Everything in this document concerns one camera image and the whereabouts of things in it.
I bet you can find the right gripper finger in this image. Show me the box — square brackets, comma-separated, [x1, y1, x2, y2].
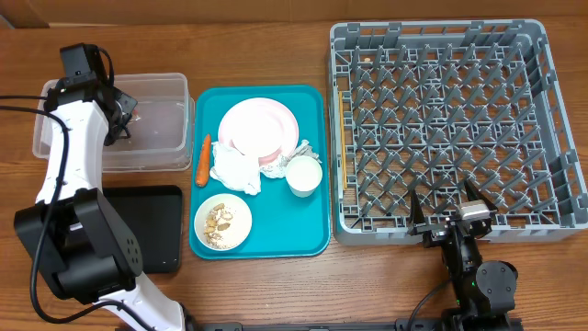
[464, 179, 498, 212]
[410, 189, 425, 225]

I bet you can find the orange carrot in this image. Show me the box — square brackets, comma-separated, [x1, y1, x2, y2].
[195, 134, 211, 187]

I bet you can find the white napkin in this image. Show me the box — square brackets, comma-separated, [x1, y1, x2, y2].
[209, 142, 261, 196]

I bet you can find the foil paper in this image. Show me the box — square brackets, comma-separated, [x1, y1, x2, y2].
[260, 140, 320, 178]

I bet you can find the red snack wrapper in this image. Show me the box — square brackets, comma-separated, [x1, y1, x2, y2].
[128, 110, 141, 125]

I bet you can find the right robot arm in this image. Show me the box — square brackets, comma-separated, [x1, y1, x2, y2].
[406, 180, 523, 330]

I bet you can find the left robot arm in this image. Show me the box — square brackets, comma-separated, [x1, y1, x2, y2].
[15, 74, 197, 330]

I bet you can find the grey dishwasher rack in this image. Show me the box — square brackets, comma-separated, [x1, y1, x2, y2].
[328, 19, 587, 245]

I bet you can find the clear plastic bin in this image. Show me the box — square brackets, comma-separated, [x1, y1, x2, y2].
[31, 73, 196, 175]

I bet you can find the wooden chopstick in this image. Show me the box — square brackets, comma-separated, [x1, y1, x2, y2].
[338, 91, 347, 191]

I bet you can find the black plastic tray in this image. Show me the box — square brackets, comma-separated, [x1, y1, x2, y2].
[104, 185, 183, 274]

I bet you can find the white paper cup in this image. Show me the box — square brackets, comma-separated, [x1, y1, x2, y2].
[286, 155, 322, 198]

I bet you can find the teal plastic tray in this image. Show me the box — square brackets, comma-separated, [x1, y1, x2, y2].
[189, 85, 331, 259]

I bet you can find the pink bowl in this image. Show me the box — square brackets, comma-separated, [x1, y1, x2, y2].
[232, 110, 283, 157]

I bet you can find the pink plate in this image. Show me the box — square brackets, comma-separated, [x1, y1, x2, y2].
[218, 97, 300, 166]

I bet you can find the white bowl with food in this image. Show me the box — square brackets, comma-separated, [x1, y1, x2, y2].
[193, 193, 253, 252]

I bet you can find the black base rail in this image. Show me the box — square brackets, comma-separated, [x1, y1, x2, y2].
[194, 318, 524, 331]

